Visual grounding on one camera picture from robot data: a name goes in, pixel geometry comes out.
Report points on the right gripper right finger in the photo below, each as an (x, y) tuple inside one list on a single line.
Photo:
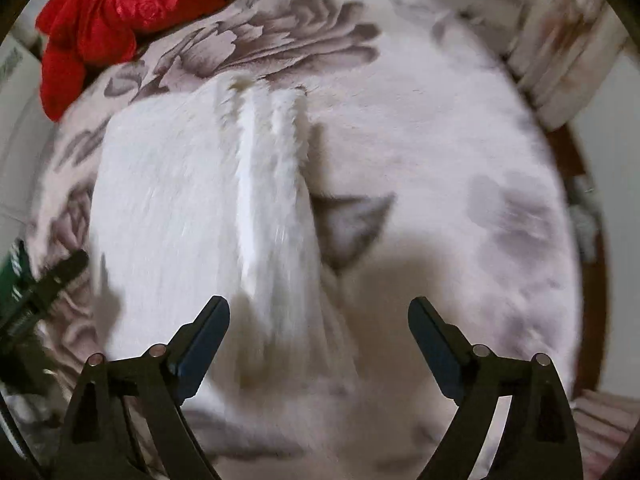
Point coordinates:
[(539, 439)]

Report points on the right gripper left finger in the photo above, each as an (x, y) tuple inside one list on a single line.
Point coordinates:
[(97, 440)]

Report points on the white fuzzy jacket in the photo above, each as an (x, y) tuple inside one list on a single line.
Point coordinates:
[(202, 194)]

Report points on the pink curtain lower right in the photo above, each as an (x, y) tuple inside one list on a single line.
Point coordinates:
[(604, 423)]

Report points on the green striped garment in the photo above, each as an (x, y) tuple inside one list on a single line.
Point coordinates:
[(15, 278)]

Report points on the white sliding wardrobe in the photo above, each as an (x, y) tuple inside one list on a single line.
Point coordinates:
[(26, 133)]

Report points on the floral pink bed blanket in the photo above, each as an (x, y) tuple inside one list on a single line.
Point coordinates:
[(428, 176)]

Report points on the red quilt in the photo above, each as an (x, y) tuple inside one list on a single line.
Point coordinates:
[(85, 35)]

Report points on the pink floral curtain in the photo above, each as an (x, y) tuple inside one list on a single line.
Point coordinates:
[(563, 51)]

